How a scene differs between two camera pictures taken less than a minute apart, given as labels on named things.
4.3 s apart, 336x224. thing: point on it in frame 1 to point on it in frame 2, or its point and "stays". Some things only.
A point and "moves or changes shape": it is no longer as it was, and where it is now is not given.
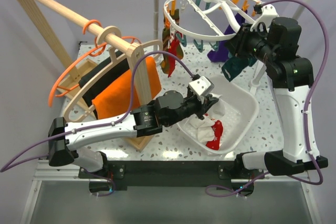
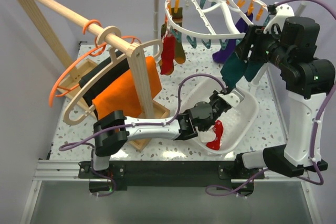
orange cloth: [115, 99] stays
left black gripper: [203, 106] to [215, 96]
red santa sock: [217, 128] stays
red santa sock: [172, 48] moves or changes shape
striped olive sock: [166, 31] to [179, 48]
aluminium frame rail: [45, 172] stays
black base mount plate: [224, 174] stays
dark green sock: [234, 66] moves or changes shape
